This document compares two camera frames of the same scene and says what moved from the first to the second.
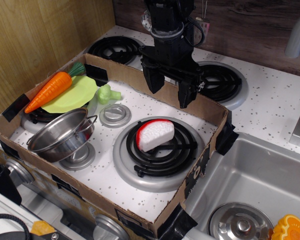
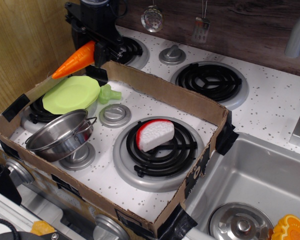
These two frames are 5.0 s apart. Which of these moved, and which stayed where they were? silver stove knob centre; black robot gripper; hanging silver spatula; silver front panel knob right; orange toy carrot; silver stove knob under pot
Moved: orange toy carrot; black robot gripper
Stayed: hanging silver spatula; silver stove knob under pot; silver front panel knob right; silver stove knob centre
